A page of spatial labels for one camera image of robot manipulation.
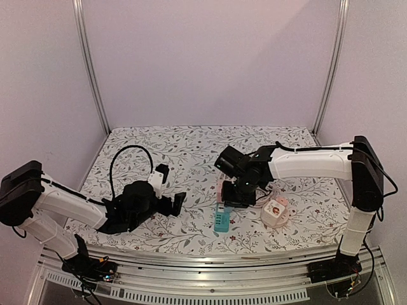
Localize pink cube socket adapter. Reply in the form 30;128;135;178
216;180;224;203

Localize white cube socket adapter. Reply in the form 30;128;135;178
260;200;286;226

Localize pink round power socket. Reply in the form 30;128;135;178
265;207;288;228

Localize teal power strip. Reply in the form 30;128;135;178
214;203;231;233

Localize orange usb charger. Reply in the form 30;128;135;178
275;196;289;207

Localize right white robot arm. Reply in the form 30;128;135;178
215;136;395;277

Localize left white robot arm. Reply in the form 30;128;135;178
1;160;186;276

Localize floral patterned table mat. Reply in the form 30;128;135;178
65;126;348;255

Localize pink coiled socket cable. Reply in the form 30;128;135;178
254;187;277;207

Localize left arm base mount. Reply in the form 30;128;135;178
62;234;118;281

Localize aluminium front rail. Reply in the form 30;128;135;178
28;246;398;304

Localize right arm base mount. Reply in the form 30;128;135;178
307;249;362;283

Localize right aluminium frame post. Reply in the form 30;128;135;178
312;0;350;137

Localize aluminium frame post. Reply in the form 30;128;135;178
72;0;111;136
312;0;350;137

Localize left aluminium frame post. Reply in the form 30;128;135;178
72;0;111;136

